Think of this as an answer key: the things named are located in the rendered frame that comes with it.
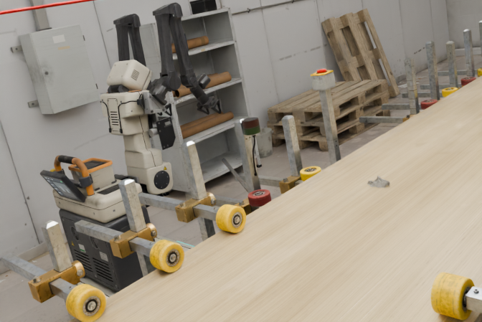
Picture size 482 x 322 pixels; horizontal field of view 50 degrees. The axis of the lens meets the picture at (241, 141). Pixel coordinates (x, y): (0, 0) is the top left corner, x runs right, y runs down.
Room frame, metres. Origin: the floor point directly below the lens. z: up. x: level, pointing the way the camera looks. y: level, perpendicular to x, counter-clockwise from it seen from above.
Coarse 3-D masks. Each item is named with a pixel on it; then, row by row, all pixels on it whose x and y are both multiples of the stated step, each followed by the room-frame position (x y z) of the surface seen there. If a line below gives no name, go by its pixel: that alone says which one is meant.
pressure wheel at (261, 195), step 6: (252, 192) 1.76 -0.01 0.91; (258, 192) 1.74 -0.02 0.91; (264, 192) 1.75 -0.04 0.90; (252, 198) 1.71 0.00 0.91; (258, 198) 1.70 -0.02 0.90; (264, 198) 1.71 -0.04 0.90; (270, 198) 1.73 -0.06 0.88; (252, 204) 1.72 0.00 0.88; (258, 204) 1.70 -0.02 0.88; (264, 204) 1.70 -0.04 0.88
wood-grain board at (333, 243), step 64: (448, 128) 2.06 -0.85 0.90; (320, 192) 1.65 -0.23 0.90; (384, 192) 1.54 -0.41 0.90; (448, 192) 1.44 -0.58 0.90; (192, 256) 1.36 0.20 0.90; (256, 256) 1.29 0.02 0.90; (320, 256) 1.22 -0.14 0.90; (384, 256) 1.15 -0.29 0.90; (448, 256) 1.09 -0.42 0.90; (128, 320) 1.10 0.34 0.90; (192, 320) 1.04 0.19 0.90; (256, 320) 1.00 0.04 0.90; (320, 320) 0.95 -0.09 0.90; (384, 320) 0.91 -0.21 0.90; (448, 320) 0.87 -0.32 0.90
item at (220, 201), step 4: (188, 192) 2.04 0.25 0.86; (188, 196) 2.02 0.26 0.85; (216, 196) 1.92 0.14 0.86; (220, 196) 1.91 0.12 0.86; (224, 196) 1.91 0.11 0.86; (216, 200) 1.90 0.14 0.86; (220, 200) 1.88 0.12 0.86; (224, 200) 1.87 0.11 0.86; (228, 200) 1.86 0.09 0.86; (232, 200) 1.85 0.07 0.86; (236, 200) 1.84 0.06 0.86; (240, 200) 1.83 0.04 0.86; (216, 204) 1.90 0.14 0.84; (220, 204) 1.88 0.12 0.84; (224, 204) 1.87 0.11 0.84; (232, 204) 1.83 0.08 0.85; (252, 208) 1.75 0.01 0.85; (256, 208) 1.74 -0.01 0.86
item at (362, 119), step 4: (364, 116) 2.85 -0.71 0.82; (368, 116) 2.84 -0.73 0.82; (372, 116) 2.82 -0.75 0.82; (376, 116) 2.80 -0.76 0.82; (380, 116) 2.78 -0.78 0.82; (384, 116) 2.76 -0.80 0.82; (388, 116) 2.75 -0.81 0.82; (392, 116) 2.73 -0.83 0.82; (396, 116) 2.72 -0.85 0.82; (360, 120) 2.85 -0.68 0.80; (364, 120) 2.83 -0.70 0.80; (368, 120) 2.81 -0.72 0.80; (372, 120) 2.79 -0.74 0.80; (376, 120) 2.78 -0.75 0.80; (380, 120) 2.76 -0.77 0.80; (384, 120) 2.74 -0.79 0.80; (388, 120) 2.72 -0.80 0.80; (392, 120) 2.70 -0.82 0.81; (396, 120) 2.69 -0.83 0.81; (400, 120) 2.67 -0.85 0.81
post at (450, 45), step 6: (450, 42) 2.99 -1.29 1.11; (450, 48) 2.99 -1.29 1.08; (450, 54) 2.99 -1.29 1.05; (450, 60) 2.99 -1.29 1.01; (450, 66) 2.99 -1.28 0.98; (450, 72) 3.00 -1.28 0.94; (456, 72) 3.00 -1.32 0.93; (450, 78) 3.00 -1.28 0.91; (456, 78) 2.99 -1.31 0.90; (450, 84) 3.00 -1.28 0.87; (456, 84) 2.99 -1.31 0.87
